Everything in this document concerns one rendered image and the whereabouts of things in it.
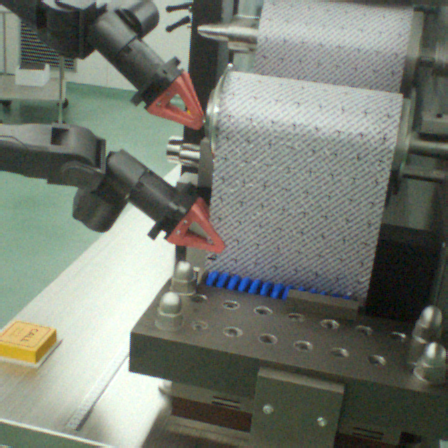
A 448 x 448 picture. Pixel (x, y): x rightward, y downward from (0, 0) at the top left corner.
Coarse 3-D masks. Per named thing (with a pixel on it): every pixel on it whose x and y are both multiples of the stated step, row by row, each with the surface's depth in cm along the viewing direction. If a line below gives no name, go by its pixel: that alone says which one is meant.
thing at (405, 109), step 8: (216, 96) 95; (408, 104) 93; (408, 112) 91; (400, 120) 91; (400, 128) 91; (400, 136) 91; (400, 144) 91; (400, 152) 91; (400, 160) 92; (392, 168) 93; (392, 176) 94
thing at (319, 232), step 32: (224, 160) 96; (224, 192) 98; (256, 192) 97; (288, 192) 96; (320, 192) 95; (352, 192) 94; (384, 192) 93; (224, 224) 100; (256, 224) 99; (288, 224) 97; (320, 224) 96; (352, 224) 95; (224, 256) 102; (256, 256) 100; (288, 256) 99; (320, 256) 98; (352, 256) 97; (320, 288) 100; (352, 288) 99
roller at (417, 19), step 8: (416, 16) 111; (416, 24) 110; (416, 32) 109; (416, 40) 109; (408, 48) 109; (416, 48) 109; (408, 56) 109; (416, 56) 109; (408, 64) 110; (408, 72) 110; (408, 80) 111; (400, 88) 113; (408, 88) 112; (408, 96) 115
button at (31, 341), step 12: (12, 324) 105; (24, 324) 105; (36, 324) 106; (0, 336) 102; (12, 336) 102; (24, 336) 102; (36, 336) 103; (48, 336) 103; (0, 348) 100; (12, 348) 100; (24, 348) 100; (36, 348) 100; (48, 348) 103; (24, 360) 100; (36, 360) 100
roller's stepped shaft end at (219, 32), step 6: (204, 24) 122; (210, 24) 121; (216, 24) 121; (222, 24) 120; (228, 24) 120; (198, 30) 122; (204, 30) 121; (210, 30) 121; (216, 30) 120; (222, 30) 120; (228, 30) 120; (204, 36) 122; (210, 36) 121; (216, 36) 121; (222, 36) 120
